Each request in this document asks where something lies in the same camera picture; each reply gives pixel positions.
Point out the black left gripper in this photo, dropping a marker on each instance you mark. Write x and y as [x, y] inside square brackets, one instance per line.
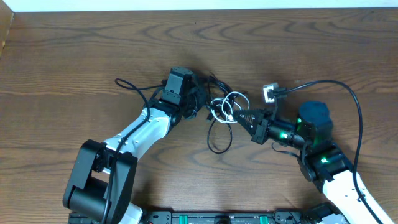
[204, 96]

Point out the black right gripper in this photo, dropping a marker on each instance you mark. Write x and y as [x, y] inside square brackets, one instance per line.
[260, 130]

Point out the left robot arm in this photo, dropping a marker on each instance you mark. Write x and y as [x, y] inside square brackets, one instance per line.
[102, 178]

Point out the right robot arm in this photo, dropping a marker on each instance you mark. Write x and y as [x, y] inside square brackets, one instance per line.
[321, 162]

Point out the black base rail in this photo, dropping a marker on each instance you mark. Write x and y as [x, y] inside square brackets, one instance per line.
[224, 217]

